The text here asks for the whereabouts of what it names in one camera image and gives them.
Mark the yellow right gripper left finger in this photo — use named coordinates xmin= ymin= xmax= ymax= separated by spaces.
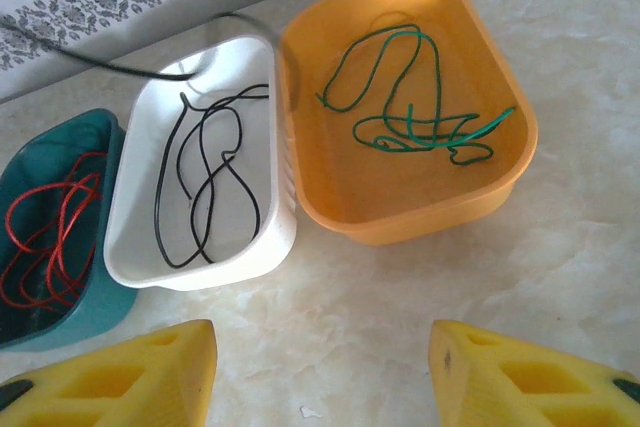
xmin=0 ymin=319 xmax=220 ymax=427

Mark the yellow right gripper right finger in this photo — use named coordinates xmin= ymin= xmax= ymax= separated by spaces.
xmin=430 ymin=319 xmax=640 ymax=427

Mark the red cable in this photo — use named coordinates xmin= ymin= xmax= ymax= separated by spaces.
xmin=5 ymin=171 xmax=104 ymax=311
xmin=0 ymin=246 xmax=91 ymax=311
xmin=47 ymin=149 xmax=109 ymax=298

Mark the black cable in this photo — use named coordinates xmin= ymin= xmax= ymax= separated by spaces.
xmin=0 ymin=11 xmax=301 ymax=116
xmin=188 ymin=84 xmax=271 ymax=266
xmin=154 ymin=91 xmax=216 ymax=268

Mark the green cable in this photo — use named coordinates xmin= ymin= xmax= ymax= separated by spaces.
xmin=317 ymin=21 xmax=444 ymax=146
xmin=374 ymin=134 xmax=494 ymax=167
xmin=351 ymin=105 xmax=519 ymax=153

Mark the teal plastic bin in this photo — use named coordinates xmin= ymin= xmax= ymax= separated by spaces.
xmin=0 ymin=107 xmax=140 ymax=351

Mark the orange plastic bin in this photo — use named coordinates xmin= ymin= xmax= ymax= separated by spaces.
xmin=277 ymin=0 xmax=540 ymax=247

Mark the white plastic bin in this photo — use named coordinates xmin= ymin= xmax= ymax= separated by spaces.
xmin=103 ymin=35 xmax=299 ymax=293

